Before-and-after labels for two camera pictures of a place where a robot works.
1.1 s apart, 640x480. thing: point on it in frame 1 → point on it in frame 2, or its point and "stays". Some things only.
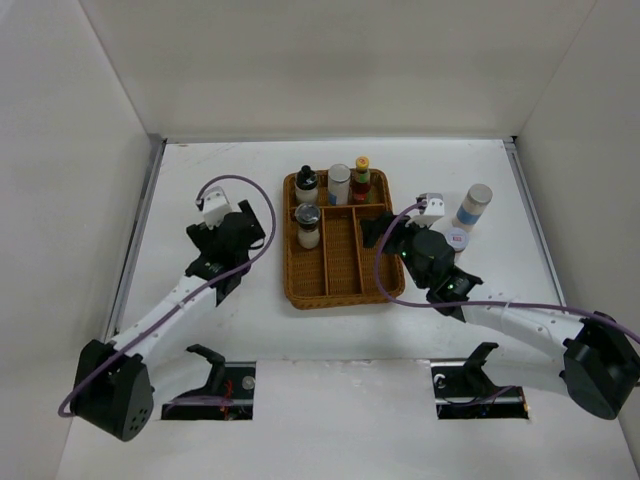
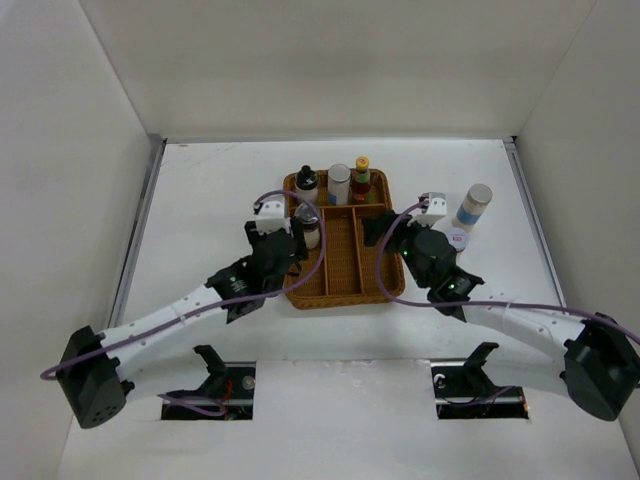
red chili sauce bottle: x=362 y=185 stays
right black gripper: x=373 y=227 stays
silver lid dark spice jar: x=458 y=240 stays
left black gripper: x=204 y=237 → x=295 y=232
